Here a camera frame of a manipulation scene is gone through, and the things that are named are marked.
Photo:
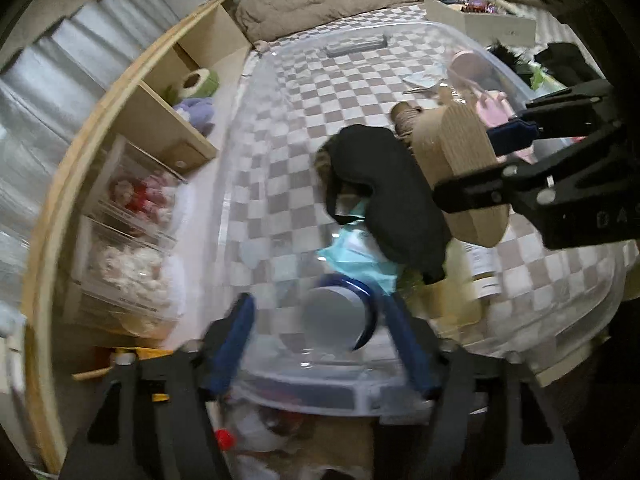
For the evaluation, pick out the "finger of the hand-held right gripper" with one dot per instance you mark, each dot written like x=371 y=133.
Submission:
x=510 y=136
x=475 y=187

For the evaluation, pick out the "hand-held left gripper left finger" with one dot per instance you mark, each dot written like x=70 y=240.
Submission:
x=232 y=340

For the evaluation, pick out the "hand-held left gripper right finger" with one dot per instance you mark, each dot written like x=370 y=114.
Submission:
x=407 y=345

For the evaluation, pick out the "cardboard tube with twine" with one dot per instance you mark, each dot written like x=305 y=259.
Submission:
x=450 y=140

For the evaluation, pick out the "round blue-rimmed tin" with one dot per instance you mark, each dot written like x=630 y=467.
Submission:
x=335 y=320

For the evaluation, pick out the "black eye mask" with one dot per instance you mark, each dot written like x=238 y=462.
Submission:
x=395 y=195

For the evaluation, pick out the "clear plastic storage bin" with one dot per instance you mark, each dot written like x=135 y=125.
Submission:
x=280 y=240

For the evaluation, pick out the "beige cardboard box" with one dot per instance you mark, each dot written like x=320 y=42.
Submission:
x=450 y=305

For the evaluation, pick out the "green wet wipes pack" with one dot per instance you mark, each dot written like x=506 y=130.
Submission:
x=542 y=82

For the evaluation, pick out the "pink round mirror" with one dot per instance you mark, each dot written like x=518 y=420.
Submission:
x=467 y=70

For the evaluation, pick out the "black feather accessory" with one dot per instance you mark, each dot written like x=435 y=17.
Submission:
x=502 y=55

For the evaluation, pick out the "white labelled bottle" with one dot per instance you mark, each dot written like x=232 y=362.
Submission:
x=482 y=270

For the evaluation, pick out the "black knit glove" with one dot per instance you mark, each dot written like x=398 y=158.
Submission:
x=565 y=62

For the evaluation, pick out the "teal face mask packet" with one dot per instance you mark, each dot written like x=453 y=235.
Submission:
x=360 y=260

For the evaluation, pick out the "red bottle cap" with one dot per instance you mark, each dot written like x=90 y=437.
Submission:
x=225 y=438

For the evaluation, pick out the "white shoe box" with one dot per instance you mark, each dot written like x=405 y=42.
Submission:
x=500 y=22

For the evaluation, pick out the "pile of cosmetics and tapes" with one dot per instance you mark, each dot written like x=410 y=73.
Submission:
x=470 y=2

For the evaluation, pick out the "brown fuzzy hair accessory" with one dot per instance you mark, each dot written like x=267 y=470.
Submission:
x=324 y=165

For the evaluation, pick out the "doll display box red dolls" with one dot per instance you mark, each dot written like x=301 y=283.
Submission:
x=145 y=195

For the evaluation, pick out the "purple plush toy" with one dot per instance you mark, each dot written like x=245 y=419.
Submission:
x=197 y=112

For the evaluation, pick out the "wooden bedside shelf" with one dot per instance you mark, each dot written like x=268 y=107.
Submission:
x=150 y=110

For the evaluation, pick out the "green avocado plush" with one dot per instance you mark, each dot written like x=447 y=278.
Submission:
x=195 y=85

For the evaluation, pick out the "grey curtain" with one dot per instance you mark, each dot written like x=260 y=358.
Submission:
x=60 y=90

